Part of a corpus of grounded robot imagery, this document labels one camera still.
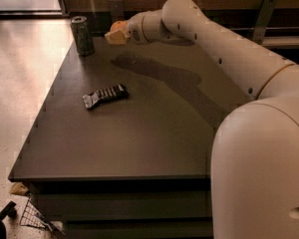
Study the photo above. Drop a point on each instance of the yellow scrap on floor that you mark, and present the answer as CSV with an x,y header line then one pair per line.
x,y
18,188

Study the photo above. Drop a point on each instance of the left metal bracket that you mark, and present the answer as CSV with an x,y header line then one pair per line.
x,y
117,10

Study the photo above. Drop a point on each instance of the wire mesh basket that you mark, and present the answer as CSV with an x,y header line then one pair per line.
x,y
32,217

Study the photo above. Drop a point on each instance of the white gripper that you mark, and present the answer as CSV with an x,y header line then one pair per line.
x,y
135,29

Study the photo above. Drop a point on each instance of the orange fruit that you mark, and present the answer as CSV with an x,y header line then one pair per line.
x,y
119,25

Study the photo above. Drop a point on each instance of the green soda can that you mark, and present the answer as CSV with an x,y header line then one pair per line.
x,y
82,36

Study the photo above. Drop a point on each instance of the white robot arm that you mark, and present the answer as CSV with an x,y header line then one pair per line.
x,y
255,155

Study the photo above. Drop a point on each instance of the right metal bracket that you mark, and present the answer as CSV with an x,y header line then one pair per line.
x,y
263,18

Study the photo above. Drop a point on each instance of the black object bottom left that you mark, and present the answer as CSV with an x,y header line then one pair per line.
x,y
8,211

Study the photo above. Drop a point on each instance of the black snack bar wrapper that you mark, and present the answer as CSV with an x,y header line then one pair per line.
x,y
104,96

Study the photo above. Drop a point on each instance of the metal bracket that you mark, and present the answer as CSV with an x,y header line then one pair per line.
x,y
117,10
263,18

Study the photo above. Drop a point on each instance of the grey drawer cabinet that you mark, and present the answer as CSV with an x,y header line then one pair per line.
x,y
136,168

